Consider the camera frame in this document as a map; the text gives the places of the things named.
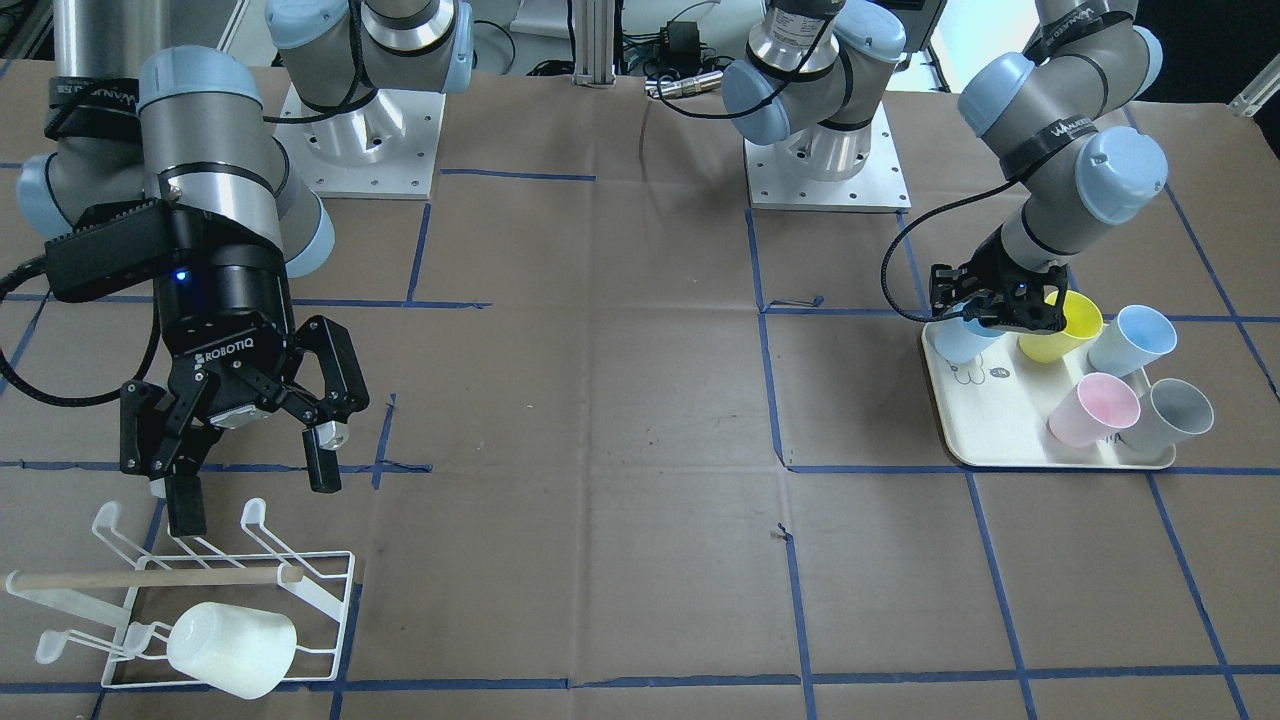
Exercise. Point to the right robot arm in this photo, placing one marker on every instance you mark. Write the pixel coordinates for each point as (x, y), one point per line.
(166, 171)

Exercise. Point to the white wire cup rack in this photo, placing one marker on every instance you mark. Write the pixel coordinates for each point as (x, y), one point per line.
(127, 613)

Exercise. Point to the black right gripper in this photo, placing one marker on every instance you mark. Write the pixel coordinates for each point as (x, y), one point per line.
(228, 300)

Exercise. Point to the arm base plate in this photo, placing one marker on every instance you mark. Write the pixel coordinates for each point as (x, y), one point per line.
(384, 150)
(821, 169)

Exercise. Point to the cream plastic tray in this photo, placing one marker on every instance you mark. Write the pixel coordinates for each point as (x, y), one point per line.
(994, 411)

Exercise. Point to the light blue cup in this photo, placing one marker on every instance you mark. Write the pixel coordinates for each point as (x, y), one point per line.
(958, 340)
(1137, 336)

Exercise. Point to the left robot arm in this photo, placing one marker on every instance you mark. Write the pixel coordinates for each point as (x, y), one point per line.
(816, 70)

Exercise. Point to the light blue cup on tray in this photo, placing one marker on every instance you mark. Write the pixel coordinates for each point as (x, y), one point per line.
(1137, 336)

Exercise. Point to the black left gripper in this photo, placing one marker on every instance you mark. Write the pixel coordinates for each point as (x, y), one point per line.
(946, 283)

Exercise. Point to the grey plastic cup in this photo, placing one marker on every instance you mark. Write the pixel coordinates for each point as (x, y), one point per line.
(1172, 412)

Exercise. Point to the aluminium frame post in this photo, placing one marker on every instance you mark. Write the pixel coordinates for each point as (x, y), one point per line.
(594, 37)

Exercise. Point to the yellow plastic cup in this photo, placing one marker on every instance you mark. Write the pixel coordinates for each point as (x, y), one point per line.
(1084, 321)

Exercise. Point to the cream white plastic cup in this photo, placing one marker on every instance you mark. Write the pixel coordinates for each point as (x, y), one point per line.
(242, 651)

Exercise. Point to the pink plastic cup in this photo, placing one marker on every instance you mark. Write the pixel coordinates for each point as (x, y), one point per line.
(1097, 407)

